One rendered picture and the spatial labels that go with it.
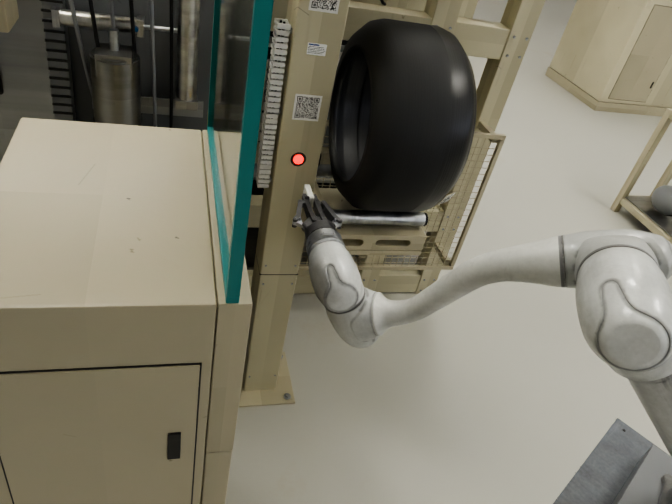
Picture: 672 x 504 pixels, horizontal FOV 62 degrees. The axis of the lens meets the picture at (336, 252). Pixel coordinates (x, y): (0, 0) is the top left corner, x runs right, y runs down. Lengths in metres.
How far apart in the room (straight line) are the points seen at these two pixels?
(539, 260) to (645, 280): 0.22
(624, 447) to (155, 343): 1.34
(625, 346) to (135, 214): 0.79
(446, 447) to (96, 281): 1.78
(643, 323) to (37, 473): 0.98
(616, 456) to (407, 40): 1.24
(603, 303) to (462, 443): 1.56
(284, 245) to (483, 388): 1.24
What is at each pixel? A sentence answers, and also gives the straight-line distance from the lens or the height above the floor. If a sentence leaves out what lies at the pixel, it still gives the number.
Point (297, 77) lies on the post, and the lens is 1.55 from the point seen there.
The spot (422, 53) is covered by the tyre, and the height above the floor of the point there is 1.42.
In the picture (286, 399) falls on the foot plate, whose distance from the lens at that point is 2.32.
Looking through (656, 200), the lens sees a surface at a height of 0.23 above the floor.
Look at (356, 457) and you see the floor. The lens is 2.24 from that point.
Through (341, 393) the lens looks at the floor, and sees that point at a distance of 2.40.
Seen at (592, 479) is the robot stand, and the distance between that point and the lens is 1.68.
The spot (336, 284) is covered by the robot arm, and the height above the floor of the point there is 1.09.
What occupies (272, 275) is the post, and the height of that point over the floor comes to 0.62.
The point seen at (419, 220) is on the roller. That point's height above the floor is 0.91.
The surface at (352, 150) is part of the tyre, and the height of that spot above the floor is 0.97.
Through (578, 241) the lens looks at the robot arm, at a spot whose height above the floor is 1.32.
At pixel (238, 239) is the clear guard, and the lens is 0.74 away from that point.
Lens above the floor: 1.83
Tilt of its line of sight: 36 degrees down
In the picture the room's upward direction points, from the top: 13 degrees clockwise
